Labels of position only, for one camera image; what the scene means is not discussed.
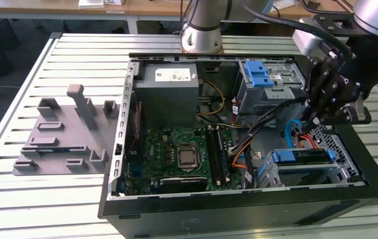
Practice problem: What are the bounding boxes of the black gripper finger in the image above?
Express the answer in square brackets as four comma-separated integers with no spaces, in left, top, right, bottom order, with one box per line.
[302,56,343,133]
[319,105,359,126]

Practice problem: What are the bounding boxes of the hard disk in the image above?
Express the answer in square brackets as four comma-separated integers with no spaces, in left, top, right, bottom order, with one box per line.
[270,148,337,165]

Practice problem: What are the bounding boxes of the metal disk bay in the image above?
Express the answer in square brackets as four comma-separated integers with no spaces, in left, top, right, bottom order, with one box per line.
[254,148,366,189]

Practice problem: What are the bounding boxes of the metal optical drive cage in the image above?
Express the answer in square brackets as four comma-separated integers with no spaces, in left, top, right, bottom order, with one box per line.
[237,59,309,115]

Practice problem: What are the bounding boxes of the blue plastic drive latch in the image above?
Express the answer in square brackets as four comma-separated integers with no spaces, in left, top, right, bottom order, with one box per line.
[245,61,273,88]

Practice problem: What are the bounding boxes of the black RAM slot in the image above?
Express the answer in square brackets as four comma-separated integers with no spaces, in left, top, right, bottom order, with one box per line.
[205,125,226,185]

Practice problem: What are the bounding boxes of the grey power supply unit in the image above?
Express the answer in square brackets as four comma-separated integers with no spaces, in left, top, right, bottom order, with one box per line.
[131,63,199,127]

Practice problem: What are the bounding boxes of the silver CPU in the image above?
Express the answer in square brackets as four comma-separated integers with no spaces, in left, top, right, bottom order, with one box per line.
[178,150,197,167]

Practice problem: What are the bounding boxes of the green motherboard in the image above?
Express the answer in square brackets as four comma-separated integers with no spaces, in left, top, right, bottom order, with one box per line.
[122,125,242,195]

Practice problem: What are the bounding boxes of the black graphics card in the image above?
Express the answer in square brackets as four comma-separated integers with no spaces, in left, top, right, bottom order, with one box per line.
[158,176,206,194]

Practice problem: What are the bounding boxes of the black PC case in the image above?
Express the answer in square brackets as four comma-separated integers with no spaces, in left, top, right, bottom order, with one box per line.
[95,52,378,237]

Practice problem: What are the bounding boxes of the grey parts rack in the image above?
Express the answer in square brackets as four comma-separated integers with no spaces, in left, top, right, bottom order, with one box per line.
[12,83,123,177]

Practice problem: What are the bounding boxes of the wooden desk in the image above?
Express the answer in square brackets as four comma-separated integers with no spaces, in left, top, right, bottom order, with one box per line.
[0,0,330,38]

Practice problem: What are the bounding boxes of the orange black power wire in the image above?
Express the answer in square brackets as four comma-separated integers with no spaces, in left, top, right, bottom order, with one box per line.
[294,133,323,150]

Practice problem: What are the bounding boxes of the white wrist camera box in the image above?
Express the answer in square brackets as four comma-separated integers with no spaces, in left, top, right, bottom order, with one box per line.
[291,17,334,59]

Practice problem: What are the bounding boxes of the blue data wire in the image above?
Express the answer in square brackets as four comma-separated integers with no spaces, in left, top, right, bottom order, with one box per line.
[283,119,309,150]

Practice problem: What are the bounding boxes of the black cable bundle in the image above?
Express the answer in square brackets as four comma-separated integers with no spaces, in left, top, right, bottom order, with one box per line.
[227,99,306,160]

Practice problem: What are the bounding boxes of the thick black camera cable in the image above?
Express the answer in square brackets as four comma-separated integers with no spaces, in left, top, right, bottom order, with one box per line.
[241,0,358,60]

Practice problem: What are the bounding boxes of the yellow wires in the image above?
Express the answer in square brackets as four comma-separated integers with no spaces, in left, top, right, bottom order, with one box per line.
[197,79,226,117]

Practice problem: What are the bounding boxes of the orange flat wire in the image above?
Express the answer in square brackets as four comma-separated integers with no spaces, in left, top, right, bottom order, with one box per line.
[231,146,261,172]

